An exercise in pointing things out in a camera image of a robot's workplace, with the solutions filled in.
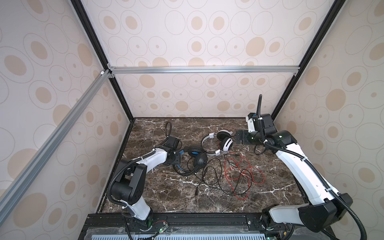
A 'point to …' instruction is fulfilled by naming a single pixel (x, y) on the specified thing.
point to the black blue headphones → (200, 158)
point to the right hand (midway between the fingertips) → (242, 135)
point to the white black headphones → (225, 139)
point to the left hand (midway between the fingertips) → (179, 157)
